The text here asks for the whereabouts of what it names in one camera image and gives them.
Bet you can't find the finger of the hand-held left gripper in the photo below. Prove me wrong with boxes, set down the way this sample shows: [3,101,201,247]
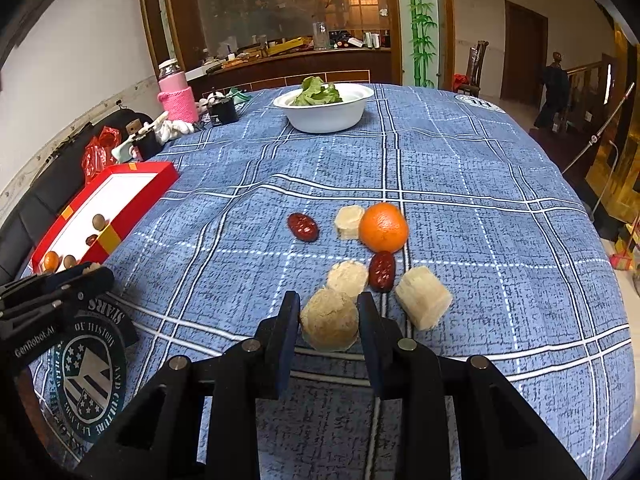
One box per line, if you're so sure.
[0,289,95,332]
[0,266,115,307]

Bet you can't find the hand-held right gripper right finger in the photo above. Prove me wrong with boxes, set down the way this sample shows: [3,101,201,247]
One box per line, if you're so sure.
[356,291,587,480]

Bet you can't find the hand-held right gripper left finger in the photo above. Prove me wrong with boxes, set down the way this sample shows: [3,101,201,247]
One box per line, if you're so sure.
[75,290,302,480]

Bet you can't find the red shallow cardboard box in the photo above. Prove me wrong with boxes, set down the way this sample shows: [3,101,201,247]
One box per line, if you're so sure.
[31,161,179,276]

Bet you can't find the large orange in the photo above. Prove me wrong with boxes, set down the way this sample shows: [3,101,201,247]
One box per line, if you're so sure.
[358,202,409,254]

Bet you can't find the black sofa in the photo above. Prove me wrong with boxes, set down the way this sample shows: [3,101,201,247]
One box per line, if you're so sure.
[0,109,156,286]

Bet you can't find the red plastic bag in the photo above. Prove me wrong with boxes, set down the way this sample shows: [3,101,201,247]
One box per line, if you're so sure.
[81,126,122,183]

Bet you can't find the dark jar with wooden stopper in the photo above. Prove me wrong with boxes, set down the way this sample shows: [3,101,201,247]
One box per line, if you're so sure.
[126,120,162,161]

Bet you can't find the white and green cloths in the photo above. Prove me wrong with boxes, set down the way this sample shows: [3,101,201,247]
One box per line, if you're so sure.
[155,110,203,142]

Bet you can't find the pink sleeved bottle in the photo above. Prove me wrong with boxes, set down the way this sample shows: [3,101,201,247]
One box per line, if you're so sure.
[157,59,200,123]

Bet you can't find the small black box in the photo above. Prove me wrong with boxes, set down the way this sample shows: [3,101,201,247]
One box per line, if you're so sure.
[207,97,239,127]

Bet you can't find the white bowl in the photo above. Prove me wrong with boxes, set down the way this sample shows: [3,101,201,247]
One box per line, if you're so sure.
[273,82,375,134]

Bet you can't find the green lettuce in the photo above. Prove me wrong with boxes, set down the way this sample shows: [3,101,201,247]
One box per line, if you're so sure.
[291,76,344,107]

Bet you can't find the wooden counter cabinet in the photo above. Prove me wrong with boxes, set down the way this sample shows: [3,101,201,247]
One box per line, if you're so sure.
[205,46,393,95]

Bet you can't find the wooden chair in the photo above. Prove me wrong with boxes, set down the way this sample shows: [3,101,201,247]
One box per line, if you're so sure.
[462,40,490,98]

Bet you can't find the metal pole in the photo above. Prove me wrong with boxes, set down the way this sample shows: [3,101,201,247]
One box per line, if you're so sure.
[560,82,637,176]

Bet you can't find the wood framed glass partition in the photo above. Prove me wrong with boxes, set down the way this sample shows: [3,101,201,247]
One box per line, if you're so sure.
[137,0,453,92]

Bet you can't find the brown wooden door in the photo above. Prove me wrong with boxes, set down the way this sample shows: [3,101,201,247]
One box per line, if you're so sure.
[500,0,549,107]

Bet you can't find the bamboo painted panel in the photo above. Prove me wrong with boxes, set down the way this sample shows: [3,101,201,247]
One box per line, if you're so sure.
[397,0,443,88]

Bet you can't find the wooden stair railing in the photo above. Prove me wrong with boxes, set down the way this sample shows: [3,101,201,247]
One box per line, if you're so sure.
[567,60,616,126]

